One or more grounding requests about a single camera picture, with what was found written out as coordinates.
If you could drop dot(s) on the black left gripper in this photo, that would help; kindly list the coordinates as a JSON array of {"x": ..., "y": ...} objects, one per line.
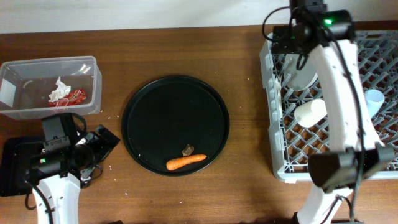
[{"x": 103, "y": 147}]

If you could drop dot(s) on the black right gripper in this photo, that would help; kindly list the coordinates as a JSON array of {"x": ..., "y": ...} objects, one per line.
[{"x": 281, "y": 42}]

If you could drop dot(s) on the pale grey plate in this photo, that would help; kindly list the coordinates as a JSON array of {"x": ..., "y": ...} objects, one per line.
[{"x": 299, "y": 79}]

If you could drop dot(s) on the red snack wrapper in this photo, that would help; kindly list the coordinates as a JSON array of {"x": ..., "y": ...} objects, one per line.
[{"x": 73, "y": 98}]

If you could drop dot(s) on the orange carrot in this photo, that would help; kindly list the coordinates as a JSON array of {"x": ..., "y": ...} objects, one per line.
[{"x": 183, "y": 161}]

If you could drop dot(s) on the white cup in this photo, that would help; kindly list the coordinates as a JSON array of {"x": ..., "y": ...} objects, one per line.
[{"x": 310, "y": 113}]

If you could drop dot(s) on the white tissue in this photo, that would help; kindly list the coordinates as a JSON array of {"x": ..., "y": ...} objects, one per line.
[{"x": 60, "y": 92}]

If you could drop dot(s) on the brown food scrap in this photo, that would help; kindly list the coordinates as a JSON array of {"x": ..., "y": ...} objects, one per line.
[{"x": 188, "y": 150}]

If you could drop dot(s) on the light blue cup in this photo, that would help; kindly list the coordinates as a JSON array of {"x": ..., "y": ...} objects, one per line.
[{"x": 374, "y": 100}]

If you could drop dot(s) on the white plastic fork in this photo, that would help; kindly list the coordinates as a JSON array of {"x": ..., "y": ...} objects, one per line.
[{"x": 278, "y": 79}]

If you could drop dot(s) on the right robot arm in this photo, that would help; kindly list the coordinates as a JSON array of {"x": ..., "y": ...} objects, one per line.
[{"x": 326, "y": 39}]

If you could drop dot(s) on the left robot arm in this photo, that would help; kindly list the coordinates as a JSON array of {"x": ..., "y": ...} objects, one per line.
[{"x": 55, "y": 189}]

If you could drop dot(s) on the grey dishwasher rack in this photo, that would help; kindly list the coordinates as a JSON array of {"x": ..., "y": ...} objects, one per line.
[{"x": 292, "y": 144}]

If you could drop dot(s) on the round black tray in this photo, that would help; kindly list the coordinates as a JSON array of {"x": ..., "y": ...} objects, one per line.
[{"x": 168, "y": 114}]

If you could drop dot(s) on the black rectangular tray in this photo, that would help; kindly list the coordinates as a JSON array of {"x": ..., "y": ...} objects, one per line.
[{"x": 15, "y": 164}]

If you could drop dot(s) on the clear plastic bin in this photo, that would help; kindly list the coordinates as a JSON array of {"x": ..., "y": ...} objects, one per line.
[{"x": 26, "y": 86}]

